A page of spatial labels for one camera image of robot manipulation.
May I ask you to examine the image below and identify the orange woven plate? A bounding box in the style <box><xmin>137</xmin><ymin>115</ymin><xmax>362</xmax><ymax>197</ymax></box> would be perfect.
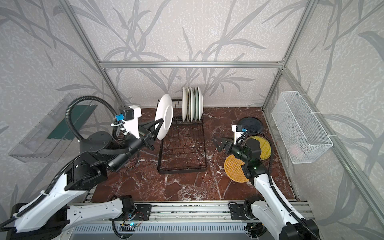
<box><xmin>224</xmin><ymin>155</ymin><xmax>249</xmax><ymax>183</ymax></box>

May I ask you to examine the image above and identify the orange sunburst plate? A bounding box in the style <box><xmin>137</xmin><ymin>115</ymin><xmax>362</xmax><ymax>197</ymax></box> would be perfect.
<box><xmin>198</xmin><ymin>87</ymin><xmax>204</xmax><ymax>121</ymax></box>
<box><xmin>155</xmin><ymin>94</ymin><xmax>173</xmax><ymax>140</ymax></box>

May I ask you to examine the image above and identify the green yellow woven plate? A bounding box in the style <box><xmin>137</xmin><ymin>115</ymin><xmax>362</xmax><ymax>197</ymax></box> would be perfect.
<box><xmin>250</xmin><ymin>136</ymin><xmax>271</xmax><ymax>160</ymax></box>

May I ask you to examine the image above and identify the dark blue oval plate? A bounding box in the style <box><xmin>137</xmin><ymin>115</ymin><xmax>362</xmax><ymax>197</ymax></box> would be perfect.
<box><xmin>236</xmin><ymin>117</ymin><xmax>264</xmax><ymax>132</ymax></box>

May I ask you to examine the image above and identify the black wire dish rack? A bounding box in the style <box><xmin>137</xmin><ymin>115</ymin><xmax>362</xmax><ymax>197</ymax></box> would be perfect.
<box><xmin>157</xmin><ymin>99</ymin><xmax>207</xmax><ymax>175</ymax></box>

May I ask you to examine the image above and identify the cream floral plate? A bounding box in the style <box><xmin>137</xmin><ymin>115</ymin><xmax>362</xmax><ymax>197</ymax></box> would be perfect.
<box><xmin>186</xmin><ymin>87</ymin><xmax>191</xmax><ymax>122</ymax></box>

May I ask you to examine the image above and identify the white plate green emblem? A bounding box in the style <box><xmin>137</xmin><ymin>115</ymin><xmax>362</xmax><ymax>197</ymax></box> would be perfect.
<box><xmin>182</xmin><ymin>88</ymin><xmax>188</xmax><ymax>122</ymax></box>

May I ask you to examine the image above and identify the mint green flower plate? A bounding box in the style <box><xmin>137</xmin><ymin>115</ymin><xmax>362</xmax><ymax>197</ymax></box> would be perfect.
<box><xmin>195</xmin><ymin>88</ymin><xmax>200</xmax><ymax>122</ymax></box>

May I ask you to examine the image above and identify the white plate dark lettered rim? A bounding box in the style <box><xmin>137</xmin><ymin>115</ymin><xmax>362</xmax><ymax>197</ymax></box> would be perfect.
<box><xmin>190</xmin><ymin>88</ymin><xmax>196</xmax><ymax>122</ymax></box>

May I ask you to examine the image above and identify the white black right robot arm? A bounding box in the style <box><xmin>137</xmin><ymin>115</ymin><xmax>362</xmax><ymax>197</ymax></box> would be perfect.
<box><xmin>213</xmin><ymin>137</ymin><xmax>320</xmax><ymax>240</ymax></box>

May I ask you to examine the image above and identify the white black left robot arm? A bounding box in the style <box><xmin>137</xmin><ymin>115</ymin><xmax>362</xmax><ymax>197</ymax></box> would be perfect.
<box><xmin>1</xmin><ymin>96</ymin><xmax>171</xmax><ymax>240</ymax></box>

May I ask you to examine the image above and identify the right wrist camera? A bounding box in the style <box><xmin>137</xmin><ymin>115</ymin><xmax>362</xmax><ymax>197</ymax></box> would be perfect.
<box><xmin>232</xmin><ymin>125</ymin><xmax>248</xmax><ymax>145</ymax></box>

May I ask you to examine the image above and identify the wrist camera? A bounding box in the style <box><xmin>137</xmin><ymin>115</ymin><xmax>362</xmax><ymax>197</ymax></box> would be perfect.
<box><xmin>111</xmin><ymin>105</ymin><xmax>142</xmax><ymax>139</ymax></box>
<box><xmin>232</xmin><ymin>125</ymin><xmax>248</xmax><ymax>145</ymax></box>

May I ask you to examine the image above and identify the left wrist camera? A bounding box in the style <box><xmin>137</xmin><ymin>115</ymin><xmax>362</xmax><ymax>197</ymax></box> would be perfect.
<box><xmin>111</xmin><ymin>105</ymin><xmax>142</xmax><ymax>139</ymax></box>

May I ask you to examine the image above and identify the white wire mesh basket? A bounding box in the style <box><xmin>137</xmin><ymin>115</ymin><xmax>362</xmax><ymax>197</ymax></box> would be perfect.
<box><xmin>272</xmin><ymin>91</ymin><xmax>333</xmax><ymax>164</ymax></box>

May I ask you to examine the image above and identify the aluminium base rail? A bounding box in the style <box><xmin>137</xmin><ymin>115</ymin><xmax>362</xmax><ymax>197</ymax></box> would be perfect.
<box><xmin>58</xmin><ymin>201</ymin><xmax>314</xmax><ymax>240</ymax></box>

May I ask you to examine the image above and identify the clear plastic wall bin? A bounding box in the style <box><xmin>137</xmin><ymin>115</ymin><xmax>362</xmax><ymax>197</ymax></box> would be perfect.
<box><xmin>9</xmin><ymin>94</ymin><xmax>78</xmax><ymax>163</ymax></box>

